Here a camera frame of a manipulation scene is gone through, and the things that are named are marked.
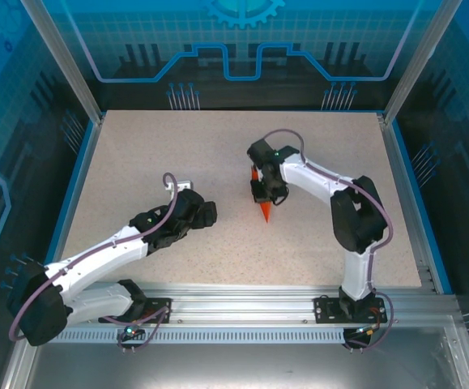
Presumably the cable connector with light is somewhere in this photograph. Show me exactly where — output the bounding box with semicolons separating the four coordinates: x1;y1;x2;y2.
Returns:
122;318;145;340
353;322;382;338

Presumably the aluminium mounting rail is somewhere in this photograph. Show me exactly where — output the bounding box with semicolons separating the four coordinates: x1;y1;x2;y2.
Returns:
29;282;460;325

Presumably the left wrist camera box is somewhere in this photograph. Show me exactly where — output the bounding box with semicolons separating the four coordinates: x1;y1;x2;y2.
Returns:
164;177;194;196

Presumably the sheet metal tray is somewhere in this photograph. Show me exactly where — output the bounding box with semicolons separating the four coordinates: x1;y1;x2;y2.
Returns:
0;315;469;389

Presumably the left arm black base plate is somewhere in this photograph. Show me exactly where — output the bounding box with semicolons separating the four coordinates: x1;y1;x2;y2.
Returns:
98;297;173;325

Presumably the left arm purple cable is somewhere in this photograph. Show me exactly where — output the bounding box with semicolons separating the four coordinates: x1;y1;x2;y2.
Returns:
9;173;178;353

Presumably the left cable connector with light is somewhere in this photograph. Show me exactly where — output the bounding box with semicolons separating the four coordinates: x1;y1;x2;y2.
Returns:
122;318;145;340

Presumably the blue table side trim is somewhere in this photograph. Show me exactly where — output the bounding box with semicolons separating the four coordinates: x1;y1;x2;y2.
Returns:
35;119;101;295
390;121;454;295

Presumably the right cable connector with light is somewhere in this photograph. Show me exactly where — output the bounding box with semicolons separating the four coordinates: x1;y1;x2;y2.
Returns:
353;322;382;338

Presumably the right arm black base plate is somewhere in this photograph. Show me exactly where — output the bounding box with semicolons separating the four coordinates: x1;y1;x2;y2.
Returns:
313;295;390;325

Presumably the orange paper sheet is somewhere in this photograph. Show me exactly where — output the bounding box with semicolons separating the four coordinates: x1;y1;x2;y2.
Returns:
249;164;275;225

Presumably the slotted grey cable duct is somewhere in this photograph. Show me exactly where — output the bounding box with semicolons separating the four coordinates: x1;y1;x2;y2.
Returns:
38;328;381;344

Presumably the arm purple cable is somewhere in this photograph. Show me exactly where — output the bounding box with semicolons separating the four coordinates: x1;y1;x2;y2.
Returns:
264;128;398;353
9;173;178;353

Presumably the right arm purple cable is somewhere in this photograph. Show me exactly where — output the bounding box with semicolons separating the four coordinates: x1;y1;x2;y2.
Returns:
264;128;398;353

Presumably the aluminium frame post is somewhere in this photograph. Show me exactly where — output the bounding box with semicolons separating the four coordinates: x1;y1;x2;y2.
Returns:
19;0;106;126
381;0;465;126

